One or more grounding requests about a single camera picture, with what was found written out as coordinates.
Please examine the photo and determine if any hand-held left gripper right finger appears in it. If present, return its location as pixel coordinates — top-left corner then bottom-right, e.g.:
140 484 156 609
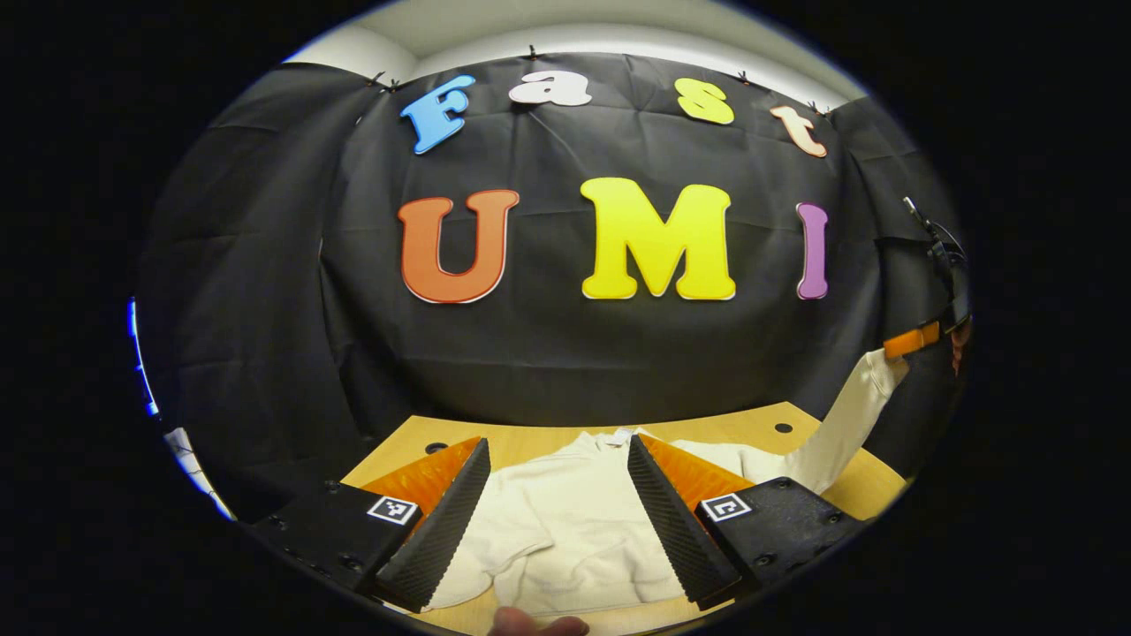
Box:
626 433 869 612

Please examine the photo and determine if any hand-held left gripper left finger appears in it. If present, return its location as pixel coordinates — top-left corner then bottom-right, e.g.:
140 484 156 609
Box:
250 435 492 614

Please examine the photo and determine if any cream white sweatshirt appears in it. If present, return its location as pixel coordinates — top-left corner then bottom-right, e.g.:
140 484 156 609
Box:
424 347 911 617

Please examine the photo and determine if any black backdrop cloth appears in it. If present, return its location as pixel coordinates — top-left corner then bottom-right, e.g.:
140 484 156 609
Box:
137 51 973 522

